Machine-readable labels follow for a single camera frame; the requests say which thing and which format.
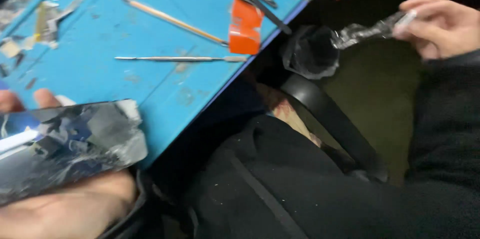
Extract cracked black phone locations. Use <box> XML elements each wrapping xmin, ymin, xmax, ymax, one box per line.
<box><xmin>0</xmin><ymin>99</ymin><xmax>148</xmax><ymax>207</ymax></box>

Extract blue work mat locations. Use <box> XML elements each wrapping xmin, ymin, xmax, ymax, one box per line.
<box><xmin>0</xmin><ymin>0</ymin><xmax>340</xmax><ymax>168</ymax></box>

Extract wooden handle brush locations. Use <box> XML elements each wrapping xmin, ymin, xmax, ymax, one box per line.
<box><xmin>121</xmin><ymin>0</ymin><xmax>230</xmax><ymax>47</ymax></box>

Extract black plastic bag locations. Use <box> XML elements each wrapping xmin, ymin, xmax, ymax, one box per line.
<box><xmin>281</xmin><ymin>25</ymin><xmax>340</xmax><ymax>80</ymax></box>

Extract heap of film scraps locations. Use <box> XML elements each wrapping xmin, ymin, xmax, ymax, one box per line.
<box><xmin>0</xmin><ymin>0</ymin><xmax>87</xmax><ymax>79</ymax></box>

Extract black chair armrest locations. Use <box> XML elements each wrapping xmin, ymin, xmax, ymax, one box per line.
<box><xmin>280</xmin><ymin>74</ymin><xmax>389</xmax><ymax>184</ymax></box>

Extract person's left hand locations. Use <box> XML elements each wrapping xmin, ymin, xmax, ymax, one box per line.
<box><xmin>0</xmin><ymin>89</ymin><xmax>138</xmax><ymax>239</ymax></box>

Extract orange plastic tool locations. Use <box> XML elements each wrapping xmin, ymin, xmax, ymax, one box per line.
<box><xmin>228</xmin><ymin>0</ymin><xmax>265</xmax><ymax>55</ymax></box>

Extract person's black trousers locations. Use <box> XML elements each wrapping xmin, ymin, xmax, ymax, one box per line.
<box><xmin>148</xmin><ymin>115</ymin><xmax>480</xmax><ymax>239</ymax></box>

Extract thin metal spudger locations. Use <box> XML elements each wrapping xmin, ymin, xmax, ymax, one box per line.
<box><xmin>114</xmin><ymin>55</ymin><xmax>248</xmax><ymax>63</ymax></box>

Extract person's right hand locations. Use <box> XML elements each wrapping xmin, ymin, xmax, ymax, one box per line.
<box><xmin>391</xmin><ymin>0</ymin><xmax>480</xmax><ymax>60</ymax></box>

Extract clear plastic film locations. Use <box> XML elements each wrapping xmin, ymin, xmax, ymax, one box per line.
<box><xmin>330</xmin><ymin>10</ymin><xmax>418</xmax><ymax>50</ymax></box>

